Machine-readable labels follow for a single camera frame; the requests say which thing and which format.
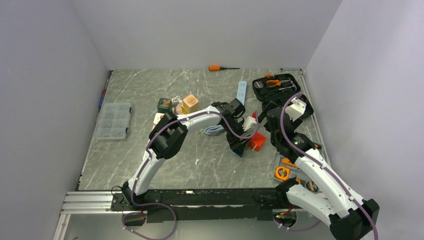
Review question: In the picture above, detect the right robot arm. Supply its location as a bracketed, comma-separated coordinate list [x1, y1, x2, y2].
[258, 107, 380, 240]

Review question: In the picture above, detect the green cube plug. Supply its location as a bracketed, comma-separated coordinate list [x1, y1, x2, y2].
[156, 98, 173, 114]

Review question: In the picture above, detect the light blue cable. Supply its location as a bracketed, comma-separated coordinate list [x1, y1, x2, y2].
[203, 124, 226, 137]

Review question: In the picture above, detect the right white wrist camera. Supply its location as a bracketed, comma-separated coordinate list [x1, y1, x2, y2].
[284, 97, 307, 122]

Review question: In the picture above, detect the red cube adapter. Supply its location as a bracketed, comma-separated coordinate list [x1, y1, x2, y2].
[247, 132, 267, 152]

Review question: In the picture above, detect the grey tool tray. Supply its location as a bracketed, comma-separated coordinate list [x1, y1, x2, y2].
[272, 150, 321, 194]

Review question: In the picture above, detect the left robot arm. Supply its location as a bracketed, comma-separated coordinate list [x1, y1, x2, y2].
[121, 98, 253, 210]

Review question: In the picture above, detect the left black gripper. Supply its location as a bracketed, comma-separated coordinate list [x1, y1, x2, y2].
[222, 120, 252, 158]

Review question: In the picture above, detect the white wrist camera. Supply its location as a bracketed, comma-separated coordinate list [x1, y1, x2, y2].
[284, 97, 307, 122]
[242, 112, 258, 132]

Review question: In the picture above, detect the clear plastic screw box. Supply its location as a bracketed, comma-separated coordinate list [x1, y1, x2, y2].
[94, 102, 132, 140]

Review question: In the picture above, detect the pink round plug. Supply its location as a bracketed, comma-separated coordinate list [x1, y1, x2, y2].
[173, 103, 184, 115]

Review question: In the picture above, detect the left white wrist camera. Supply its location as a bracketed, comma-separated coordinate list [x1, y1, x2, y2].
[242, 112, 258, 132]

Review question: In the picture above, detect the wooden cube plug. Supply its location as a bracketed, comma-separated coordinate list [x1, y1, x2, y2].
[181, 94, 199, 114]

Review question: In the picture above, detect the black tool case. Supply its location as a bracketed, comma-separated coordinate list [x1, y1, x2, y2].
[252, 73, 314, 120]

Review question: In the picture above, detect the blue red pen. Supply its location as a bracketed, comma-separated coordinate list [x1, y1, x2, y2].
[98, 80, 109, 110]

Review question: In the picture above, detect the white power strip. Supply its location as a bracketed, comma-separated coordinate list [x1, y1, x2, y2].
[152, 112, 165, 129]

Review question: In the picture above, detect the blue power strip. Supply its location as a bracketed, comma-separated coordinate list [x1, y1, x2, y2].
[236, 80, 247, 106]

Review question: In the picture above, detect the orange tape measure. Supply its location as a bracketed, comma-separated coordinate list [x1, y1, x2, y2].
[274, 166, 291, 182]

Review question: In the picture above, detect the orange handled screwdriver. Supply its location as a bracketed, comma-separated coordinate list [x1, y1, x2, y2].
[208, 65, 240, 72]

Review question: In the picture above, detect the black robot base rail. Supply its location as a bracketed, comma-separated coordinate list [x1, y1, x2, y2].
[110, 188, 297, 223]

